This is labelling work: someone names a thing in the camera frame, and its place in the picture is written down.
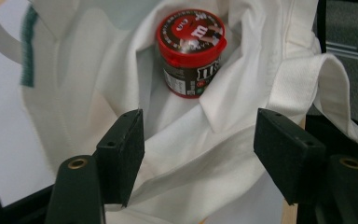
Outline aluminium floor rail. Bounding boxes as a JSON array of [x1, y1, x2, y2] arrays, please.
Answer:
[[325, 41, 358, 64]]

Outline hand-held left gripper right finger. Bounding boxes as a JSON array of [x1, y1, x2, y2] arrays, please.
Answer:
[[254, 107, 327, 206]]

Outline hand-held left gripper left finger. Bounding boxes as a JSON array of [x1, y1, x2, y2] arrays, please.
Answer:
[[96, 108, 145, 208]]

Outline red-lidded candy jar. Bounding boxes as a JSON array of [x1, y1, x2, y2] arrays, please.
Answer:
[[156, 8, 227, 99]]

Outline white tote bag coloured spots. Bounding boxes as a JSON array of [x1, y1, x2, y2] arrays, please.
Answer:
[[0, 0, 358, 224]]

